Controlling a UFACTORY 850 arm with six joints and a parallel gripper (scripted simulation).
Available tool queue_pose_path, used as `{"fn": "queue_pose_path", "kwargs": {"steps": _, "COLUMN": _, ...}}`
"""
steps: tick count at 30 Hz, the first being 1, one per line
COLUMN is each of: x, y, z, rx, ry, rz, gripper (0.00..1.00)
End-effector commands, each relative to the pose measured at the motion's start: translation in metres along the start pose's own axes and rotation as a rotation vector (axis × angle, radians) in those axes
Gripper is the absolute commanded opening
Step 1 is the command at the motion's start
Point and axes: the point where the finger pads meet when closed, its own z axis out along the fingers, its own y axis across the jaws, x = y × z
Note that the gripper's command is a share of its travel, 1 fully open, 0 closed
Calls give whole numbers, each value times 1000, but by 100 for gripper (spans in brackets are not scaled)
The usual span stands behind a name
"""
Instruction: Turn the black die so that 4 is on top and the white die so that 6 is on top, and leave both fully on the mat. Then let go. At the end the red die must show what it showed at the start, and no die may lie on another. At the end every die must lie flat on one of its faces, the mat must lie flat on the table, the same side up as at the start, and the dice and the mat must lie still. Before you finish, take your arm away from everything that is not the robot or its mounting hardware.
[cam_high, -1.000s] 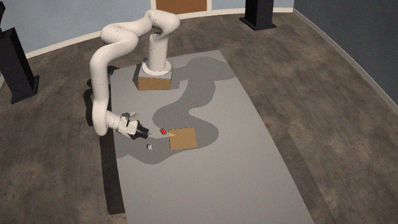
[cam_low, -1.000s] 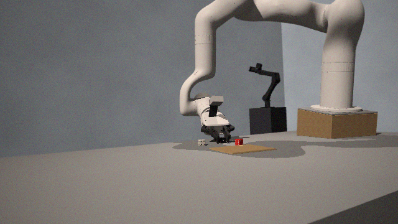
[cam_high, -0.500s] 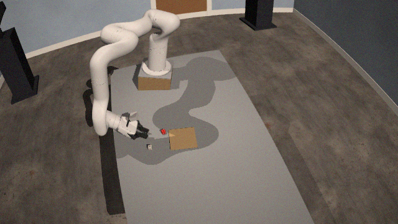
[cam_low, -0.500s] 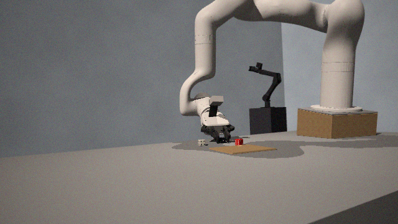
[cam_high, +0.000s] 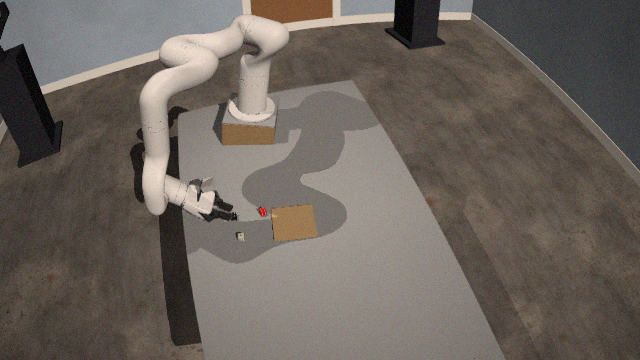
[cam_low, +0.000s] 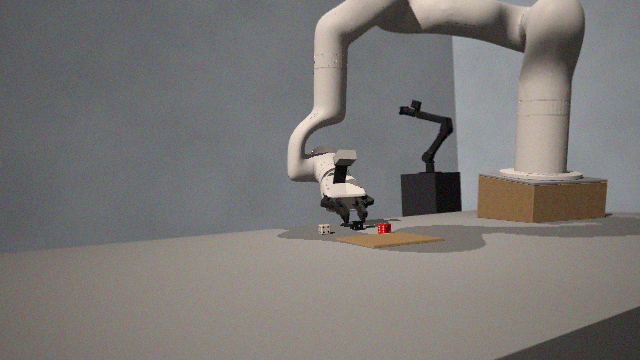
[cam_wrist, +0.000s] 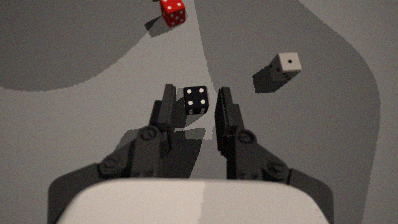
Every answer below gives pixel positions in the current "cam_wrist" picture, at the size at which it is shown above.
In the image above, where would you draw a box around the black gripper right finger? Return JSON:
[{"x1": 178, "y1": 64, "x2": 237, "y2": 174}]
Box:
[{"x1": 215, "y1": 87, "x2": 334, "y2": 224}]

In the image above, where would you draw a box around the black die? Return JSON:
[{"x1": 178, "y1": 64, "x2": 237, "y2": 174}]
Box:
[{"x1": 183, "y1": 86, "x2": 209, "y2": 115}]

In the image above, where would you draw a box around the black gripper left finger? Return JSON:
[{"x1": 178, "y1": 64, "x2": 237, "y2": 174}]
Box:
[{"x1": 47, "y1": 84, "x2": 177, "y2": 224}]

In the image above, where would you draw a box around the white die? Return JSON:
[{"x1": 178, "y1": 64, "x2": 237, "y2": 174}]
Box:
[{"x1": 269, "y1": 53, "x2": 302, "y2": 81}]

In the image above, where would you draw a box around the red die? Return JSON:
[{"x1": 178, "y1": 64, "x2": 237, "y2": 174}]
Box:
[{"x1": 159, "y1": 0, "x2": 185, "y2": 27}]

